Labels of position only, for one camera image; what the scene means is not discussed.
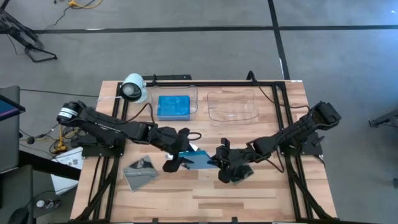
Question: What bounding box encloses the black metal floor stand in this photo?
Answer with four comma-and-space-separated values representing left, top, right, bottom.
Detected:
0, 0, 58, 63

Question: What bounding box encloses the black aluminium table frame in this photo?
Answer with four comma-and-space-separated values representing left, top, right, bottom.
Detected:
74, 80, 338, 224

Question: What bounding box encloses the black frame cable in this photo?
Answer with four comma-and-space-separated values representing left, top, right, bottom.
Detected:
246, 70, 312, 110

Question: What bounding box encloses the tablet screen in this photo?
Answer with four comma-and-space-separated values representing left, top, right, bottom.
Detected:
0, 94, 26, 122

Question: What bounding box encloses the black computer mouse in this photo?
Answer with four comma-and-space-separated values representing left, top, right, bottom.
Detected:
7, 207, 30, 224

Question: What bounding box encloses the yellow floor cable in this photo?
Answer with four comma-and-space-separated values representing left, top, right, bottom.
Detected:
67, 0, 104, 9

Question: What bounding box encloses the clear plastic bin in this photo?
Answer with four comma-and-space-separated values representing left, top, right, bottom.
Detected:
149, 85, 199, 121
206, 88, 260, 127

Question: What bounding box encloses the black power strip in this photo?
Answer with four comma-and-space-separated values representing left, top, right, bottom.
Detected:
142, 73, 193, 81

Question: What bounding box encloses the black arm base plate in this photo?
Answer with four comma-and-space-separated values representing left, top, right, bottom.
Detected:
278, 132, 324, 156
81, 133, 126, 157

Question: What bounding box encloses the yellow coiled cable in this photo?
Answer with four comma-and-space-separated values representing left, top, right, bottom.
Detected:
54, 126, 68, 153

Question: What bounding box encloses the small dark object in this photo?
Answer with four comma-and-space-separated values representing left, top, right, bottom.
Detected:
45, 198, 62, 210

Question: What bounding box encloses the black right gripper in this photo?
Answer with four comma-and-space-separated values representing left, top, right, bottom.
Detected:
207, 138, 252, 184

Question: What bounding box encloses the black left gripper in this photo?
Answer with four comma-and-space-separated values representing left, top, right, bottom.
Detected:
150, 126, 196, 174

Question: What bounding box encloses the grey cabinet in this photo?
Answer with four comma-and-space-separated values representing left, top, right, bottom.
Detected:
0, 85, 21, 174

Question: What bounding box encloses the white printed paper sheet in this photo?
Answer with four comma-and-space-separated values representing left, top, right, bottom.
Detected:
50, 146, 85, 196

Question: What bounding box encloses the white cylindrical lamp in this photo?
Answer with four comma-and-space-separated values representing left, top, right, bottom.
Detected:
119, 73, 149, 104

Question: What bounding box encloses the black stand foot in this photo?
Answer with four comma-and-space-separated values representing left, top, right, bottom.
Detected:
368, 108, 398, 129

